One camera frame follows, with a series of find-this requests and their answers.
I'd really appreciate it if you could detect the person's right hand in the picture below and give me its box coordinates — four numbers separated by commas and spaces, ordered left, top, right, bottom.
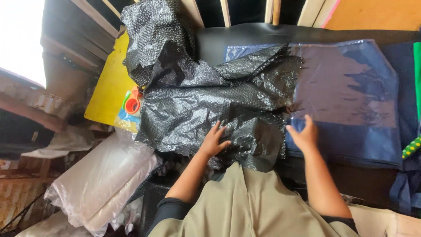
285, 114, 319, 154

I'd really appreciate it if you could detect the person's left hand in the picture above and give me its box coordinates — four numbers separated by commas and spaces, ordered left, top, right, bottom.
198, 121, 232, 158

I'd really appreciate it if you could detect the black bubble wrap sheet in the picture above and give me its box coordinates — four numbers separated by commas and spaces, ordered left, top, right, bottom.
120, 0, 304, 172

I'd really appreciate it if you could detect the blue bag with clear window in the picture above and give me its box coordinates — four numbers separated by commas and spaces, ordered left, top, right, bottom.
225, 39, 403, 169

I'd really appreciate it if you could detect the person's khaki shirt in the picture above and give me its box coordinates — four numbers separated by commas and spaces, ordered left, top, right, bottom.
147, 161, 361, 237

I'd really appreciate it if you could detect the black mesh crate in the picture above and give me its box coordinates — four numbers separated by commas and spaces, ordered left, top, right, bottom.
140, 176, 186, 235

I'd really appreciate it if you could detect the orange toy in clear packet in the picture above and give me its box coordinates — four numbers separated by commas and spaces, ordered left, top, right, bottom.
114, 86, 144, 132

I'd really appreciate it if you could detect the green polka-dot item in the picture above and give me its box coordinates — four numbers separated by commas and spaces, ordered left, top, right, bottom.
401, 135, 421, 160

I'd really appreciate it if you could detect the navy fabric bag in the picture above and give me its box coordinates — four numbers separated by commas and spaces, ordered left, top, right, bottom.
381, 42, 421, 214

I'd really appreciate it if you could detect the clear bag of white sheets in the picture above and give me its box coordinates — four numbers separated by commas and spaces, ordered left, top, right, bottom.
44, 129, 162, 236

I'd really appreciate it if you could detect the black table mat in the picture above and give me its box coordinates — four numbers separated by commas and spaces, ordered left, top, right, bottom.
196, 22, 421, 68

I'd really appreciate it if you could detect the beige cloth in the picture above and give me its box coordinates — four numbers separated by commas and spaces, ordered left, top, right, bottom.
348, 203, 421, 237

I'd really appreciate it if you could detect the yellow board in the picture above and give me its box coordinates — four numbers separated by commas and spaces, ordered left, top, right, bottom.
84, 30, 140, 134

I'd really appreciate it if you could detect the green strip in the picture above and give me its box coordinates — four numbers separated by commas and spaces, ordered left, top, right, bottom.
413, 42, 421, 123

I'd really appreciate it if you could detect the orange board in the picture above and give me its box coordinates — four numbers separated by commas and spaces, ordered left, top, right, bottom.
322, 0, 421, 32

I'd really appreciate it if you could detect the small wooden table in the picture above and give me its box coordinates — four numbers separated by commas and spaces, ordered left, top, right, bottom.
20, 149, 71, 181

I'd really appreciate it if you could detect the white plastic bag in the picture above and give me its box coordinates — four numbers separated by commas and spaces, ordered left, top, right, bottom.
15, 210, 94, 237

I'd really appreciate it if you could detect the wooden slat frame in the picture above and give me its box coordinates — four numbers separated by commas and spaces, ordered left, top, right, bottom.
71, 0, 326, 37

